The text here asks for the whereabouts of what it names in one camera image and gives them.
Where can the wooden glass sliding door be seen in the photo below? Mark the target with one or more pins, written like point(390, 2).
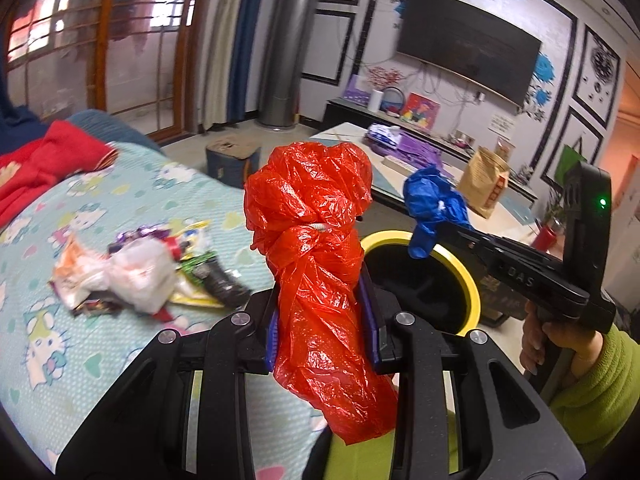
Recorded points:
point(132, 59)

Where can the blue square stool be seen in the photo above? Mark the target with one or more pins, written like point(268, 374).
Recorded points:
point(232, 158)

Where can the wall mounted television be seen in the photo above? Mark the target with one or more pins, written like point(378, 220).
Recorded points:
point(471, 43)

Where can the right hand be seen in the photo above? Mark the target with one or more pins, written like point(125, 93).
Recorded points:
point(586, 344)

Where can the green pea snack packet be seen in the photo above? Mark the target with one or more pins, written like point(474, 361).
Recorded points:
point(205, 271)

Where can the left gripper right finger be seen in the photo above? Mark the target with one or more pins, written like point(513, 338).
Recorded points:
point(378, 310)

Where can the white vase red flowers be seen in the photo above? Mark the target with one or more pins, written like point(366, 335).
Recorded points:
point(387, 81)

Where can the yellow rimmed black trash bin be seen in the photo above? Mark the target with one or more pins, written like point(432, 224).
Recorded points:
point(438, 287)

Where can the purple bag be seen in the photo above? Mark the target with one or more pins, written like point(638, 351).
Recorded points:
point(413, 152)

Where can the silver standing air conditioner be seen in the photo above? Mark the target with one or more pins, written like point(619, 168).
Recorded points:
point(282, 69)

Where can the tissue pack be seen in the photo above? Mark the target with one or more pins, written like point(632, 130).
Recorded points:
point(384, 134)

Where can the blue plastic bag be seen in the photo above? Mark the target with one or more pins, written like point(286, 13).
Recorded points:
point(431, 201)

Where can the black tv cabinet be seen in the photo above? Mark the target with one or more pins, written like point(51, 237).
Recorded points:
point(346, 121)

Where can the red plastic bag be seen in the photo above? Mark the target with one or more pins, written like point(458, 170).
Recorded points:
point(302, 208)

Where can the colourful picture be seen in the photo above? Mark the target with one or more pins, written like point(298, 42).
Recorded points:
point(420, 111)

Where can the white plastic bag trash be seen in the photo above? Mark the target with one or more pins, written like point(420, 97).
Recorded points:
point(141, 275)

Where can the brown paper bag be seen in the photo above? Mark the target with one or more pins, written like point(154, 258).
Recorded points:
point(483, 181)

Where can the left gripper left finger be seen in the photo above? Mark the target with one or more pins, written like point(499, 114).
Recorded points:
point(261, 349)

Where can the green right sleeve forearm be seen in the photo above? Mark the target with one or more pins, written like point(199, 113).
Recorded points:
point(594, 409)

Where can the hello kitty bed sheet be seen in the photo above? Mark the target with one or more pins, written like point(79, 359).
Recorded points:
point(56, 363)

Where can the red blanket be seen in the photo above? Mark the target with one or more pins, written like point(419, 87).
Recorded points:
point(30, 171)

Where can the yellow snack wrapper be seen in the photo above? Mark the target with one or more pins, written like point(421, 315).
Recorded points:
point(195, 245)

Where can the blue curtain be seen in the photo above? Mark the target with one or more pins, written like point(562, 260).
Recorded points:
point(240, 60)

